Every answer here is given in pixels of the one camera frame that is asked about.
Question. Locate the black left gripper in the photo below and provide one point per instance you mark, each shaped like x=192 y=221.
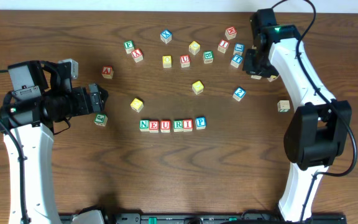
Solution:
x=89 y=99

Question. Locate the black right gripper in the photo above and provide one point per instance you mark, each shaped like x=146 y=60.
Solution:
x=257 y=66

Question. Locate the green N wooden block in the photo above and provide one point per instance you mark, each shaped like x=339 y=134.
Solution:
x=144 y=125

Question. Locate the red E wooden block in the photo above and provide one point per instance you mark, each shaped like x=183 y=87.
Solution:
x=153 y=126

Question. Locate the red u block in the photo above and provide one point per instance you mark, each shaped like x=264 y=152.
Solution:
x=165 y=126
x=185 y=61

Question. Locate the blue P wooden block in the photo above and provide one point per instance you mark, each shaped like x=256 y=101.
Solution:
x=200 y=122

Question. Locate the green R wooden block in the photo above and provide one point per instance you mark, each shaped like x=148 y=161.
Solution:
x=178 y=126

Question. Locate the red i block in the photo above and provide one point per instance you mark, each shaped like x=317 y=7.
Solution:
x=223 y=46
x=187 y=125

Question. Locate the yellow S wooden block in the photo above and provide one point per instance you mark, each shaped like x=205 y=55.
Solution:
x=257 y=77

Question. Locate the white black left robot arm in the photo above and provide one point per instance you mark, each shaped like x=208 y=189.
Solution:
x=43 y=95

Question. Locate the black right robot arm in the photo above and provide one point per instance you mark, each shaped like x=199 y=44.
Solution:
x=320 y=126

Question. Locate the blue T wooden block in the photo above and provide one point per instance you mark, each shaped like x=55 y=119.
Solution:
x=236 y=60

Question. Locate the blue L wooden block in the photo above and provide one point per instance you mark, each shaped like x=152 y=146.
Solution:
x=238 y=49

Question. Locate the yellow block with picture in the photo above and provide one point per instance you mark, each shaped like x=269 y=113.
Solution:
x=272 y=78

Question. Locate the green J wooden block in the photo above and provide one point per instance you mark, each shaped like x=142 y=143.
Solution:
x=101 y=119

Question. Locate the red A wooden block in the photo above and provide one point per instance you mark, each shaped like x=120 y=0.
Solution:
x=107 y=72

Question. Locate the blue 2 wooden block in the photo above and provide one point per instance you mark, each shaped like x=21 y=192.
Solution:
x=239 y=93

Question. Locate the red H wooden block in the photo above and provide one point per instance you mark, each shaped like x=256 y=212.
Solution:
x=230 y=33

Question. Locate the yellow 2 wooden block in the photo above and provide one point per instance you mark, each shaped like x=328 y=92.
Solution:
x=137 y=104

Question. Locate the green B wooden block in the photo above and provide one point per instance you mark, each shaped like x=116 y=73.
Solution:
x=208 y=56

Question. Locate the green 7 wooden block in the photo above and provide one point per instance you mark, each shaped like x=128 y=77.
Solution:
x=283 y=106

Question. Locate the red X wooden block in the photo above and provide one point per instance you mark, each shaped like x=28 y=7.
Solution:
x=137 y=55

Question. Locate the green F wooden block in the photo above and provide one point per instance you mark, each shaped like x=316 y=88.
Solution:
x=129 y=46

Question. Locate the yellow block upper middle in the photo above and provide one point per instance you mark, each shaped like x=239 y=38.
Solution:
x=194 y=47

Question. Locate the yellow block lower middle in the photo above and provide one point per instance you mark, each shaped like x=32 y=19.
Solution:
x=197 y=87

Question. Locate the yellow O wooden block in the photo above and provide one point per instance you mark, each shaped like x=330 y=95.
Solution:
x=167 y=61

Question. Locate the blue X wooden block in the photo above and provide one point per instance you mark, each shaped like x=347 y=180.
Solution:
x=166 y=36

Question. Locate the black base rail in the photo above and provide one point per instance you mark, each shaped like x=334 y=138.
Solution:
x=250 y=216

